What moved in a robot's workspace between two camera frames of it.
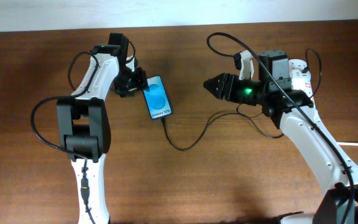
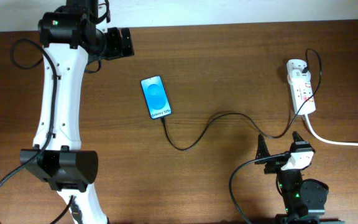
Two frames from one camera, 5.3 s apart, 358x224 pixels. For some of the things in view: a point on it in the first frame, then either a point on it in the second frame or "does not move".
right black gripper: (227, 79) to (262, 150)
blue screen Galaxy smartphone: (156, 99) does not move
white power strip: (301, 81) does not move
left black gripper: (142, 83) to (117, 51)
